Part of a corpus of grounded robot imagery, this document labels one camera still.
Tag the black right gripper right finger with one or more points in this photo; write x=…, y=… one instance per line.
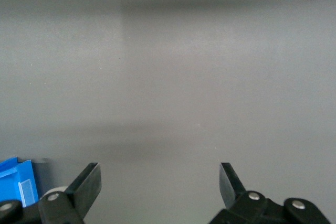
x=231, y=187

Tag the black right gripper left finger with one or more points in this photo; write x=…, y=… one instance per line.
x=84, y=190

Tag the blue plastic storage bin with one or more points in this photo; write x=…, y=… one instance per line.
x=10, y=179

